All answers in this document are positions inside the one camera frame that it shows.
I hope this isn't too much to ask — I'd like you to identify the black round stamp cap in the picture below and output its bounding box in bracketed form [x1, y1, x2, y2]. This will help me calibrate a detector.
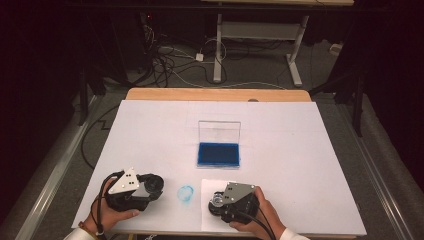
[141, 173, 165, 201]

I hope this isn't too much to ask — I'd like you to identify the small white paper sheet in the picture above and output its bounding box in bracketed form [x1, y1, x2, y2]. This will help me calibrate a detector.
[200, 178, 249, 234]

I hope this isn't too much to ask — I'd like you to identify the aluminium rail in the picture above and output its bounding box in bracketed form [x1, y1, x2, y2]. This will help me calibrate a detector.
[334, 99, 416, 240]
[13, 94, 103, 240]

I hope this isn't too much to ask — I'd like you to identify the white left sleeve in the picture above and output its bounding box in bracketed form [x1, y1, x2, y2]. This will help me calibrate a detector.
[63, 228, 99, 240]

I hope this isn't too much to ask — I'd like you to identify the person's right hand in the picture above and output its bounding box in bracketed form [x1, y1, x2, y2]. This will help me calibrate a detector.
[229, 185, 288, 240]

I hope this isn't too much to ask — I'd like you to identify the blue ink pad clear lid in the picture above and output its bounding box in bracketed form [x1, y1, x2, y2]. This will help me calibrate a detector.
[196, 120, 242, 169]

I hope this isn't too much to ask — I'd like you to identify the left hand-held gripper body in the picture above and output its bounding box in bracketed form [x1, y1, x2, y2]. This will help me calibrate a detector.
[105, 167, 151, 213]

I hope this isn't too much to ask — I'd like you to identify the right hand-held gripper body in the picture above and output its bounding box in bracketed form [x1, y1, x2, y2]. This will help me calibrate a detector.
[218, 181, 262, 225]

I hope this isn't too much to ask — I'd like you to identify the white right sleeve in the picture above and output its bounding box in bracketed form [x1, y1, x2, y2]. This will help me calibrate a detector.
[279, 227, 311, 240]

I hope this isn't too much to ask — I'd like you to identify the white metal desk frame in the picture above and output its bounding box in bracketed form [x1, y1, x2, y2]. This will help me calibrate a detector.
[213, 13, 310, 88]

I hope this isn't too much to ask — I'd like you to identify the tangle of black cables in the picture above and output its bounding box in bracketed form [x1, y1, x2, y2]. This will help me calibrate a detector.
[133, 13, 231, 88]

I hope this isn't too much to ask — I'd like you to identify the orange bracelet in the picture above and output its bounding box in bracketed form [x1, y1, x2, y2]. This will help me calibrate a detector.
[78, 222, 101, 239]

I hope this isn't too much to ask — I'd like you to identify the wooden table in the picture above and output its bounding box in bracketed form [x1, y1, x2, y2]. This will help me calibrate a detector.
[109, 87, 358, 240]

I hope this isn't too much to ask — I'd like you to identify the large white board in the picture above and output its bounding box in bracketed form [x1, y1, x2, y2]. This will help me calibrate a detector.
[71, 99, 368, 236]

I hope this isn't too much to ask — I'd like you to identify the person's left hand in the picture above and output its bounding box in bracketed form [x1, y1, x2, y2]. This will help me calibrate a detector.
[81, 179, 141, 236]

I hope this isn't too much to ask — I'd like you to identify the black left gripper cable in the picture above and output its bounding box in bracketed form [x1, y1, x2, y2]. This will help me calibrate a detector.
[89, 171, 126, 240]

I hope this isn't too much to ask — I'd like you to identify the black stand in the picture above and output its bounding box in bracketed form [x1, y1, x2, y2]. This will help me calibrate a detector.
[309, 64, 365, 138]
[77, 68, 90, 127]

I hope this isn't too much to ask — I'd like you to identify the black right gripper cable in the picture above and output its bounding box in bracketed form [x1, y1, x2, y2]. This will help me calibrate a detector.
[233, 204, 278, 240]

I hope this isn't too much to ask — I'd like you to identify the black floor cable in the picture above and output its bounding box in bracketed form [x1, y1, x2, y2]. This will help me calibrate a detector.
[80, 104, 120, 170]

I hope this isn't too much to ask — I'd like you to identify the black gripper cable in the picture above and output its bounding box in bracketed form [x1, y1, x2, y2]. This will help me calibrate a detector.
[89, 171, 126, 240]
[233, 204, 278, 240]

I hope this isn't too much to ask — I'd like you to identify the white sleeve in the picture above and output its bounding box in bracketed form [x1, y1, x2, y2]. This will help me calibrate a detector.
[63, 228, 99, 240]
[279, 227, 311, 240]

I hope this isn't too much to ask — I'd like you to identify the white cable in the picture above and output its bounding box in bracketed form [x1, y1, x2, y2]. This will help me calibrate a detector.
[156, 44, 288, 91]

